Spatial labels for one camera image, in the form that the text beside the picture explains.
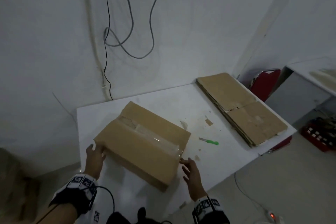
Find red crate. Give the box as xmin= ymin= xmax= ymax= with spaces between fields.
xmin=300 ymin=117 xmax=336 ymax=153

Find white side desk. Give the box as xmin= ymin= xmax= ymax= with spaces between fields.
xmin=265 ymin=57 xmax=336 ymax=127

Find red chair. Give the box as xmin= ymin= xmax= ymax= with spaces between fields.
xmin=249 ymin=68 xmax=293 ymax=153

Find person's black trouser legs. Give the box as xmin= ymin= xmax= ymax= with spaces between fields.
xmin=106 ymin=206 xmax=174 ymax=224

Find person's right hand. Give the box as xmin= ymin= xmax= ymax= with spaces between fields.
xmin=180 ymin=157 xmax=208 ymax=202

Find black marker wrist band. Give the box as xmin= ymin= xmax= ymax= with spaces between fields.
xmin=192 ymin=196 xmax=231 ymax=224
xmin=48 ymin=174 xmax=100 ymax=223

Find white wall cable conduit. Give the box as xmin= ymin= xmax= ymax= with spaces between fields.
xmin=76 ymin=0 xmax=111 ymax=101

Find white connector with red light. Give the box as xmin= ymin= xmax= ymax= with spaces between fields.
xmin=266 ymin=210 xmax=283 ymax=223

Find grey looped wall cable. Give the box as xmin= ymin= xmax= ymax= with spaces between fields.
xmin=98 ymin=0 xmax=187 ymax=60

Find person's left hand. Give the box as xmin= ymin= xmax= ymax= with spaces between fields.
xmin=84 ymin=143 xmax=107 ymax=181

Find green handled knife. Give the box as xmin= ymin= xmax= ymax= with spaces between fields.
xmin=198 ymin=137 xmax=219 ymax=146

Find person's left forearm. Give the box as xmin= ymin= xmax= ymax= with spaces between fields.
xmin=36 ymin=203 xmax=78 ymax=224

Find thin black wall cable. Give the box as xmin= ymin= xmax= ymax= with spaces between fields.
xmin=102 ymin=0 xmax=114 ymax=101

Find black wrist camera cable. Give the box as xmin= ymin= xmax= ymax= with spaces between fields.
xmin=97 ymin=185 xmax=116 ymax=214

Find white table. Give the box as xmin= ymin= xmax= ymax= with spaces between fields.
xmin=76 ymin=74 xmax=298 ymax=219

